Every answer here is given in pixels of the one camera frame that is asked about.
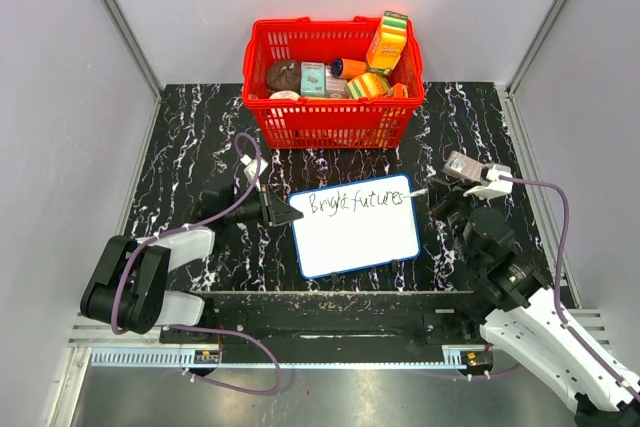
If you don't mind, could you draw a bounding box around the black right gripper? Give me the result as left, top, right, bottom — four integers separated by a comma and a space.
426, 177, 488, 266

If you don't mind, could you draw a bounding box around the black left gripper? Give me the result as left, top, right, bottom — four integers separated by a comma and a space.
225, 182, 302, 228

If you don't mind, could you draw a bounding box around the black whiteboard marker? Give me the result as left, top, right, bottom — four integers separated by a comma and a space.
407, 188, 429, 198

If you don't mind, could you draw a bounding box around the blue framed whiteboard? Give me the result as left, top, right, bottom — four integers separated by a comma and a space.
288, 173, 421, 279

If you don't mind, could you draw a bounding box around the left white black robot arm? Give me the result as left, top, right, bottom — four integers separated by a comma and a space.
80, 186, 304, 343

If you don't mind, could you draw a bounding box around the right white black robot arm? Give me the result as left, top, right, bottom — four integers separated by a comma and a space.
430, 180, 639, 426

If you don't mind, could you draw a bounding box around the pink white eraser box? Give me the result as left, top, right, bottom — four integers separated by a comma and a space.
443, 151, 484, 182

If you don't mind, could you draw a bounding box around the white round lid container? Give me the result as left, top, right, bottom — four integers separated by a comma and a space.
269, 90, 300, 101

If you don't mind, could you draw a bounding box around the orange snack packet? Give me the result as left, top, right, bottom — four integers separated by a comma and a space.
385, 83, 409, 99

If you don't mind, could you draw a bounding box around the pink white small box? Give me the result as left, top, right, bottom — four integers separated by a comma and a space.
325, 65, 349, 100

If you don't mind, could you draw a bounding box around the brown round bread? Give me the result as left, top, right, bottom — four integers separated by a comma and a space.
266, 59, 301, 92

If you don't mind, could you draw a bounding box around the yellow green sponge pack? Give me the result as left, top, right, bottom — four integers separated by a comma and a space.
346, 72, 391, 99

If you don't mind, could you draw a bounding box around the red plastic shopping basket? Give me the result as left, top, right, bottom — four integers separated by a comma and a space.
242, 11, 424, 149

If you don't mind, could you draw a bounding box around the teal small box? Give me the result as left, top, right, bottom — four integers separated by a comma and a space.
300, 62, 326, 98

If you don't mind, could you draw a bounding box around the orange blue-capped bottle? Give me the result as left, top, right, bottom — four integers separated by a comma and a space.
330, 58, 368, 80

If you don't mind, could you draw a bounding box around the orange juice carton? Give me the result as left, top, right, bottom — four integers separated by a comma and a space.
365, 11, 409, 76

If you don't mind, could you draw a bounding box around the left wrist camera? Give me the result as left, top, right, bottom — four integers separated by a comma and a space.
240, 155, 269, 190

